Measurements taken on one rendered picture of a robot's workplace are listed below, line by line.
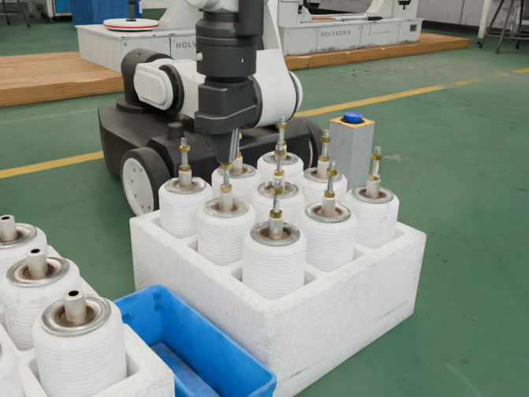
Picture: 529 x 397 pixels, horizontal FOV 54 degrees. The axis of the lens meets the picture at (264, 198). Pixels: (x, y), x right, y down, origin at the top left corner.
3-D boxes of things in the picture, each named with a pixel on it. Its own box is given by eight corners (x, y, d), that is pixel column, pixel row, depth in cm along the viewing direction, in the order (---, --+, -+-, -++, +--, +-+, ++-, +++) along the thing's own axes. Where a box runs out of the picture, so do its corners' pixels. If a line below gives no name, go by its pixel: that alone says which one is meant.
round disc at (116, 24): (94, 27, 297) (94, 17, 295) (143, 25, 315) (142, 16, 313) (118, 34, 276) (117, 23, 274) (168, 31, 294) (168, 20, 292)
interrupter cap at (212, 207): (212, 223, 81) (212, 218, 81) (197, 203, 88) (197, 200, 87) (256, 215, 84) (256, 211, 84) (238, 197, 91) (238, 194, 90)
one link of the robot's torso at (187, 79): (142, 64, 152) (241, 72, 117) (200, 58, 164) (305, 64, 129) (148, 116, 157) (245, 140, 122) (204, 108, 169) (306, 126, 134)
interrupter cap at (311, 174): (294, 175, 101) (294, 172, 101) (323, 167, 105) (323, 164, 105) (322, 187, 96) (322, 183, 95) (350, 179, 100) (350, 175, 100)
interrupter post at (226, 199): (221, 213, 84) (221, 194, 83) (216, 207, 86) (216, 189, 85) (235, 211, 85) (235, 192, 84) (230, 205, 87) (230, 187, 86)
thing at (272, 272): (246, 354, 80) (249, 252, 73) (237, 317, 89) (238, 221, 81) (307, 348, 82) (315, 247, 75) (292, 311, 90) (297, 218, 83)
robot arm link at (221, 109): (228, 139, 73) (228, 50, 68) (174, 127, 77) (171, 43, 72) (272, 119, 83) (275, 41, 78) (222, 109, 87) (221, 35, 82)
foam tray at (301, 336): (135, 298, 104) (128, 218, 97) (277, 240, 129) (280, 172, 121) (266, 416, 78) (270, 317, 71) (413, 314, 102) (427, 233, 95)
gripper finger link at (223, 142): (216, 160, 83) (216, 121, 80) (233, 164, 81) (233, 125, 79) (210, 162, 82) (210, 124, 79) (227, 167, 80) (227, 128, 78)
